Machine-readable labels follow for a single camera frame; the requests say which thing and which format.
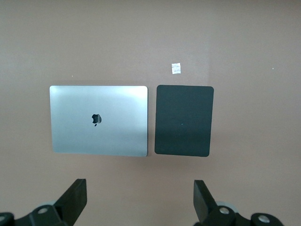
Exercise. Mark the small clear tape piece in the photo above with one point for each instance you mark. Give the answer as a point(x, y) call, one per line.
point(176, 68)

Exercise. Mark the silver closed laptop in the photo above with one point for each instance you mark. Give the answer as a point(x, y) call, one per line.
point(75, 117)

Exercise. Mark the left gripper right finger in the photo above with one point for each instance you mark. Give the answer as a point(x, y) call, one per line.
point(204, 204)

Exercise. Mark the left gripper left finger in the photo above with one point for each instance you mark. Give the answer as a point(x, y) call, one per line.
point(70, 202)

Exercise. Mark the black mouse pad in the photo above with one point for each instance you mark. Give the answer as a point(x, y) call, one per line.
point(183, 106)

